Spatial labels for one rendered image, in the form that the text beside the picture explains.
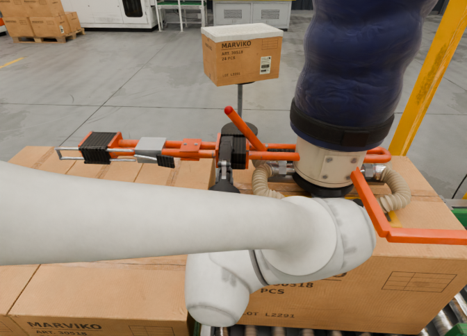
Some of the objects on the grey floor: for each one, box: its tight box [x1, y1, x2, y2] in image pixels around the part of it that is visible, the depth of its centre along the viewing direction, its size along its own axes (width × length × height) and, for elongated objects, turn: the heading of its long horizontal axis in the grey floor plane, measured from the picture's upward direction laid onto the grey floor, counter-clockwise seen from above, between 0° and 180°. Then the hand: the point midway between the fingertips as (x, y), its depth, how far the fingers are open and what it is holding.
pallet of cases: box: [0, 0, 85, 43], centre depth 626 cm, size 121×103×90 cm
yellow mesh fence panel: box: [388, 0, 467, 156], centre depth 128 cm, size 87×10×210 cm, turn 140°
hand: (227, 150), depth 71 cm, fingers closed on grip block, 4 cm apart
